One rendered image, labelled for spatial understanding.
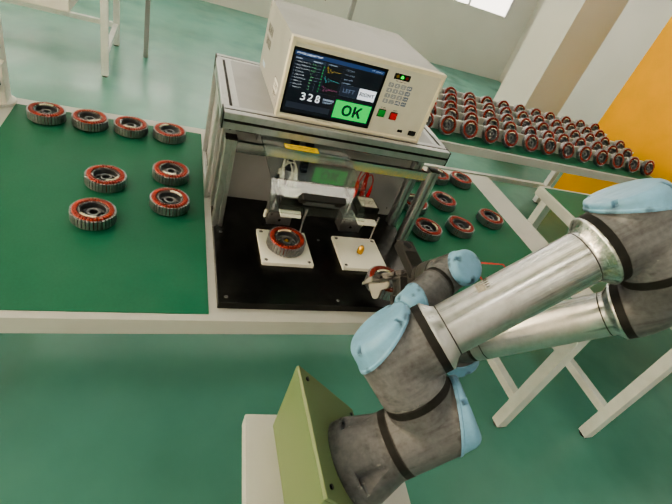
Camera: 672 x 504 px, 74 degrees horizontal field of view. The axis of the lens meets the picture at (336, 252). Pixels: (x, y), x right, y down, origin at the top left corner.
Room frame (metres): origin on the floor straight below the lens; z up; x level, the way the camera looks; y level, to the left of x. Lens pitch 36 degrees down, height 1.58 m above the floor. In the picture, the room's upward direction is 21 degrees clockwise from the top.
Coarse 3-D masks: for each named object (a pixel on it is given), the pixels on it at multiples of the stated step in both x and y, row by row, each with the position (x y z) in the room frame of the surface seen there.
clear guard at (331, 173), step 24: (264, 144) 1.04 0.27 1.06; (312, 144) 1.14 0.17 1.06; (288, 168) 0.96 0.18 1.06; (312, 168) 1.01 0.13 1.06; (336, 168) 1.06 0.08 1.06; (288, 192) 0.89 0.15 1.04; (312, 192) 0.93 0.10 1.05; (336, 192) 0.96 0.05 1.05; (360, 192) 0.99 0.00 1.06; (336, 216) 0.92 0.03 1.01; (360, 216) 0.96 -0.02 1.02
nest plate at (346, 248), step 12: (336, 240) 1.16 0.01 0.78; (348, 240) 1.19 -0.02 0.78; (360, 240) 1.21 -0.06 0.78; (372, 240) 1.24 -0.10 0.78; (336, 252) 1.11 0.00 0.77; (348, 252) 1.12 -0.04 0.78; (372, 252) 1.17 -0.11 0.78; (348, 264) 1.07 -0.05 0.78; (360, 264) 1.09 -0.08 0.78; (372, 264) 1.11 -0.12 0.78; (384, 264) 1.13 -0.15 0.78
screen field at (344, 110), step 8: (336, 104) 1.18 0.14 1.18; (344, 104) 1.19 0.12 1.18; (352, 104) 1.20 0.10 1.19; (336, 112) 1.19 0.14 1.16; (344, 112) 1.20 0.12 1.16; (352, 112) 1.21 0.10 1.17; (360, 112) 1.22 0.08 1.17; (368, 112) 1.23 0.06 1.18; (352, 120) 1.21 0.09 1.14; (360, 120) 1.22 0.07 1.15
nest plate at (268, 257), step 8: (256, 232) 1.06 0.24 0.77; (264, 232) 1.06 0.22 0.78; (264, 240) 1.03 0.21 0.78; (264, 248) 0.99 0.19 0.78; (304, 248) 1.06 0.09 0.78; (264, 256) 0.96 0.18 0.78; (272, 256) 0.97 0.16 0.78; (280, 256) 0.99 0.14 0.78; (304, 256) 1.03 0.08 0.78; (264, 264) 0.94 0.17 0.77; (272, 264) 0.95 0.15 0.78; (280, 264) 0.96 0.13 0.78; (288, 264) 0.97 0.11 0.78; (296, 264) 0.98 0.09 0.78; (304, 264) 0.99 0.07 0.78; (312, 264) 1.00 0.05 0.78
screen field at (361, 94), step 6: (342, 84) 1.18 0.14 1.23; (342, 90) 1.18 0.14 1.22; (348, 90) 1.19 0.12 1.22; (354, 90) 1.20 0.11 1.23; (360, 90) 1.21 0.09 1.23; (366, 90) 1.21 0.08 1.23; (348, 96) 1.19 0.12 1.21; (354, 96) 1.20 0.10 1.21; (360, 96) 1.21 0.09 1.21; (366, 96) 1.22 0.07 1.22; (372, 96) 1.22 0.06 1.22; (372, 102) 1.23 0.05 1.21
